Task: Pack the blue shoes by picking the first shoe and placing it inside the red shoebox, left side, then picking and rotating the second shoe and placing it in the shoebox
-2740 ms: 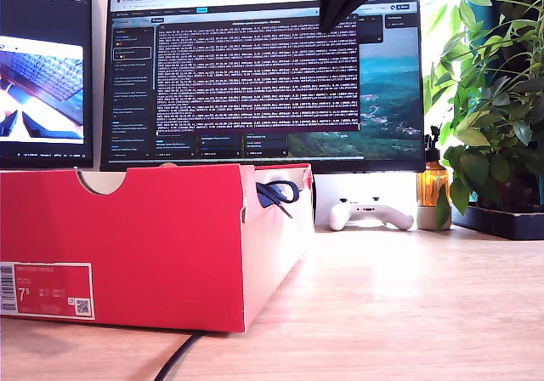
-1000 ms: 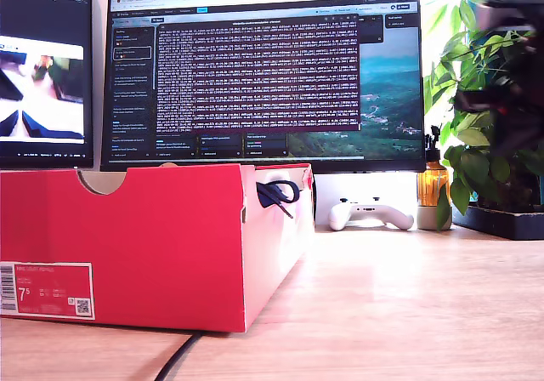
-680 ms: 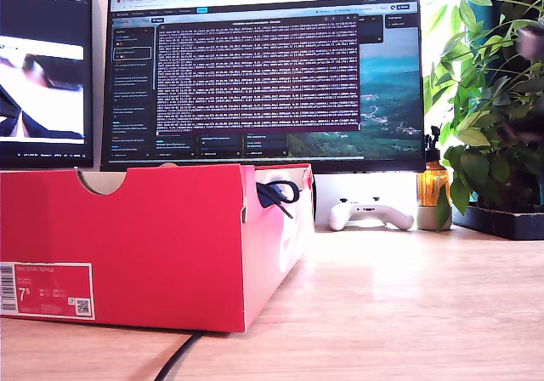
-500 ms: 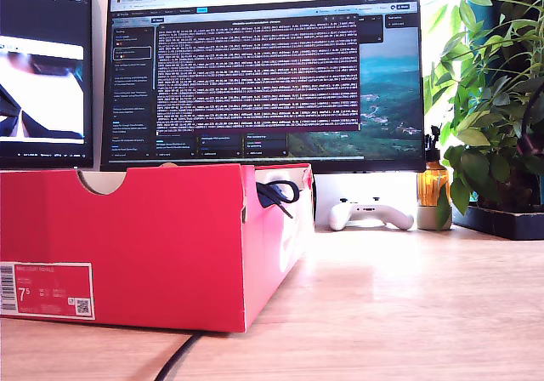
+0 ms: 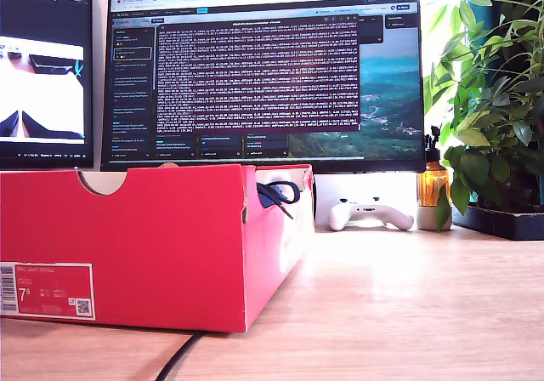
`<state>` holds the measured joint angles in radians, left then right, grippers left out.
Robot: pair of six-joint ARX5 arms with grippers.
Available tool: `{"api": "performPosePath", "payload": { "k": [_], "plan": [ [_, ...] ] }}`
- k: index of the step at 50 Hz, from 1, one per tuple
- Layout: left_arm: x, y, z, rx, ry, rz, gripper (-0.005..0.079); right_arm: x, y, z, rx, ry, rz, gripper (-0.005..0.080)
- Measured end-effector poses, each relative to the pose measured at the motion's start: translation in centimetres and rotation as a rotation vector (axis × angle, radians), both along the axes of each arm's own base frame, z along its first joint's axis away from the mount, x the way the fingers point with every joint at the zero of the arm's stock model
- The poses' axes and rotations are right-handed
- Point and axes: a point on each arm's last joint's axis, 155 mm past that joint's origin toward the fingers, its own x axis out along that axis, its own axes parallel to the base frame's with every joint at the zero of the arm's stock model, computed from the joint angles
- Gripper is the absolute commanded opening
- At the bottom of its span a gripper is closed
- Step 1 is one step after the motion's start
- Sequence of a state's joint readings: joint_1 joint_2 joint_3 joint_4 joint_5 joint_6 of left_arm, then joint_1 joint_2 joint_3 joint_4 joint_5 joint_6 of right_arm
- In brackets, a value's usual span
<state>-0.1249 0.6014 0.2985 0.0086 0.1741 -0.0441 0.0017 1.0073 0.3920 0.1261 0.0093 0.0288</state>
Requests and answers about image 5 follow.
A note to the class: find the blue suede sneaker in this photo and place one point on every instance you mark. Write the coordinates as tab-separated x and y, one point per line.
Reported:
270	194

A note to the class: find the red cardboard shoebox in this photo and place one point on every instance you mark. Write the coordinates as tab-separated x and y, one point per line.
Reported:
127	228

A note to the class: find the wide black computer monitor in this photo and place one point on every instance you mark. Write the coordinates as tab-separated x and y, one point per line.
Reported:
255	79

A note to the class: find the white game controller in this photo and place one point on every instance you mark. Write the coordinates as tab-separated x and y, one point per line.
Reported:
365	215

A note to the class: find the amber glass pump bottle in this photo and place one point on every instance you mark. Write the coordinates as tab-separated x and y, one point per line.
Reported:
431	183

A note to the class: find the small cream ceramic pot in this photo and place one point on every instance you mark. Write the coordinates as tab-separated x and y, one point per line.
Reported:
427	219

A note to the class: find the green leafy houseplant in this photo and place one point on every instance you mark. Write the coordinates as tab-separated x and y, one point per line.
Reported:
489	113

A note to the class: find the black planter tray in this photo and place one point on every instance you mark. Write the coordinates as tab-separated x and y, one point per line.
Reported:
497	223

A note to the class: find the narrow black computer monitor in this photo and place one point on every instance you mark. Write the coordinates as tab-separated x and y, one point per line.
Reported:
42	100

